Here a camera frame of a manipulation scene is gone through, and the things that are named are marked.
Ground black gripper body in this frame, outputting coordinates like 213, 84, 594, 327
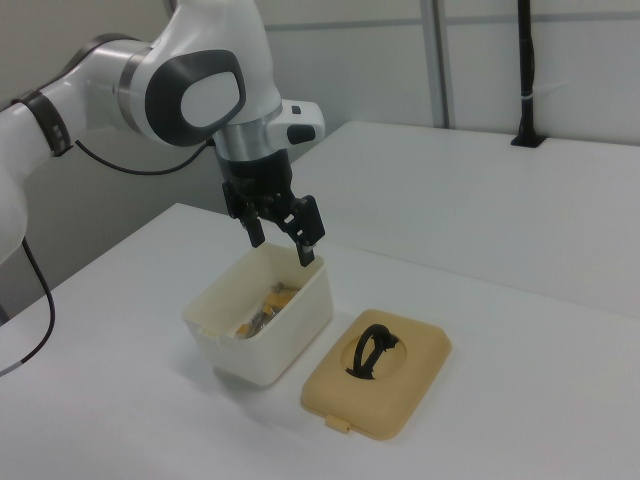
214, 148, 298, 202

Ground beige lid with black handle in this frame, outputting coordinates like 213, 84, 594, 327
300, 308, 454, 441

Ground yellow tool bit holder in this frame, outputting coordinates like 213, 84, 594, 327
234, 282, 301, 341

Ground white plastic tool case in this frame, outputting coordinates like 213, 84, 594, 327
180, 243, 335, 387

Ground grey partition post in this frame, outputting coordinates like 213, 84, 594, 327
428, 0, 457, 130

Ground black strap round arm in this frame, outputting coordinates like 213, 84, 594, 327
22, 89, 74, 157

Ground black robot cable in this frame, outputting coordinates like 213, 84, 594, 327
0, 137, 216, 379

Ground black camera pole with base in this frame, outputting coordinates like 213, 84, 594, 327
509, 0, 550, 149

